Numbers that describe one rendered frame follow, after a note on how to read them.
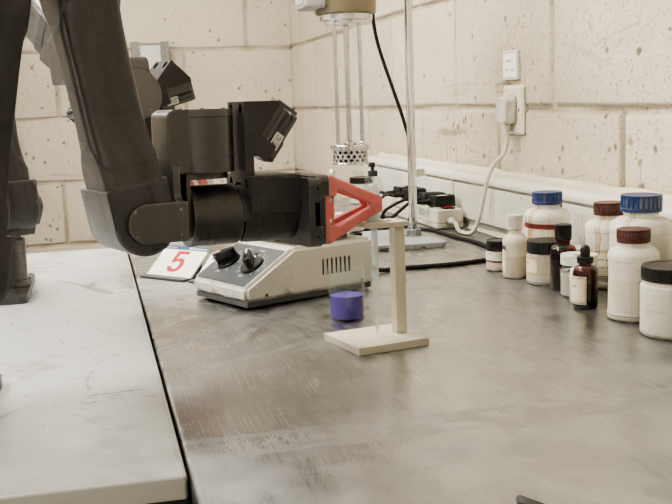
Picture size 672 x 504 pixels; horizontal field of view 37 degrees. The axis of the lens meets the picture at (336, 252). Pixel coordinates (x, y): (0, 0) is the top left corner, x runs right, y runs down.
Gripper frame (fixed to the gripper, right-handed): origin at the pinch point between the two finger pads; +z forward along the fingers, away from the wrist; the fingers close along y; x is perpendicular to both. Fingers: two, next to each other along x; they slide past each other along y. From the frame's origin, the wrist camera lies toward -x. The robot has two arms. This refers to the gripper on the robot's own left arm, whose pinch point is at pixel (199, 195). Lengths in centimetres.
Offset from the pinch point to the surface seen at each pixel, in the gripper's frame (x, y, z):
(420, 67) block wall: -73, 59, 57
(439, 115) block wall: -62, 48, 60
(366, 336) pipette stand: 10.3, -35.2, 7.5
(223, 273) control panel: 7.1, -4.4, 6.7
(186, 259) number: 3.9, 16.5, 11.9
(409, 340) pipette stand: 9.1, -39.7, 9.0
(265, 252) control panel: 2.4, -7.7, 8.4
